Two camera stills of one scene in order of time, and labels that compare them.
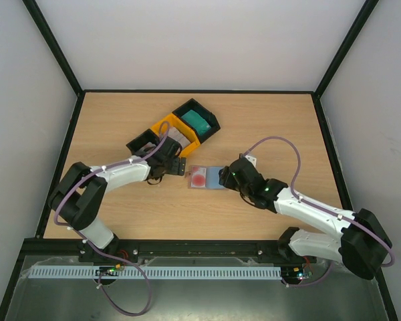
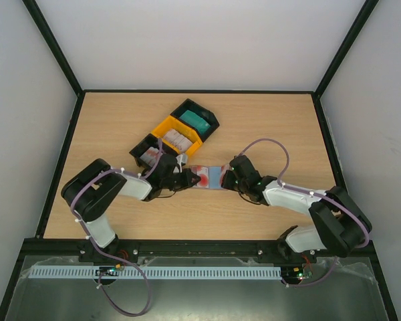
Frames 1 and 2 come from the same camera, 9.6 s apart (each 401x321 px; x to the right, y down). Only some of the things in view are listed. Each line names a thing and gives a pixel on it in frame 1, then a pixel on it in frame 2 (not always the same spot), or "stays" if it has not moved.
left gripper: x=178 y=168 -> x=187 y=181
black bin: x=210 y=118 stays
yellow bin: x=162 y=129 stays
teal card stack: x=198 y=122 stays
